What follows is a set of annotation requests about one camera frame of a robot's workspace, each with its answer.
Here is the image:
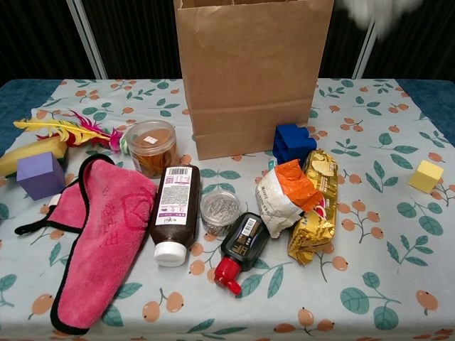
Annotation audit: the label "yellow pink feather toy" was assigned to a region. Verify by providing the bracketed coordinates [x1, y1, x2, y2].
[13, 109, 134, 156]

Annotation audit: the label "pink cloth black trim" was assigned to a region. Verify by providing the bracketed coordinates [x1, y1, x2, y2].
[14, 153, 159, 335]

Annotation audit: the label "black bottle red cap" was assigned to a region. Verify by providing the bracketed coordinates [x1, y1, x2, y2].
[214, 212, 270, 296]

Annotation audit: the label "blue table cover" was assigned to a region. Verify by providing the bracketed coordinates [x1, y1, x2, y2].
[0, 77, 455, 157]

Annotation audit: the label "brown paper bag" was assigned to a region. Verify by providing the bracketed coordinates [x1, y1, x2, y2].
[173, 0, 335, 161]

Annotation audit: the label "yellow banana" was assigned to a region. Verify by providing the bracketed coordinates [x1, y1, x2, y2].
[0, 136, 68, 178]

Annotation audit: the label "floral print tablecloth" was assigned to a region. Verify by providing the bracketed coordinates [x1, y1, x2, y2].
[0, 77, 455, 341]

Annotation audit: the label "white orange snack bag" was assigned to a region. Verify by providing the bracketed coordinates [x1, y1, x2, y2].
[255, 158, 321, 239]

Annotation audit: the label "yellow cube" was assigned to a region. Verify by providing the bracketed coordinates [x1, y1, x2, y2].
[407, 159, 445, 195]

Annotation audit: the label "black pleated partition panel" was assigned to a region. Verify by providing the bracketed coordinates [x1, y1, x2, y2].
[362, 0, 455, 80]
[318, 0, 383, 80]
[0, 0, 99, 86]
[76, 0, 186, 80]

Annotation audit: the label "purple cube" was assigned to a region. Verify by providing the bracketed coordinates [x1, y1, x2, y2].
[16, 151, 66, 202]

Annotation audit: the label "brown bottle white cap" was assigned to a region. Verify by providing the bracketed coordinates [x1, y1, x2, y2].
[149, 164, 202, 267]

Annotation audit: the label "clear round paperclip box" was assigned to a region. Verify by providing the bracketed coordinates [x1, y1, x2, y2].
[199, 190, 241, 236]

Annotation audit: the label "clear jar rubber bands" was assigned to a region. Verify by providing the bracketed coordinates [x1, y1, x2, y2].
[124, 119, 182, 179]

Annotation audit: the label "gold snack package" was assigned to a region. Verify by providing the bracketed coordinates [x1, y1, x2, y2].
[287, 148, 338, 266]

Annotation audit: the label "blue toy block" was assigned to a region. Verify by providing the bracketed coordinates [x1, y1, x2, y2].
[272, 123, 318, 168]

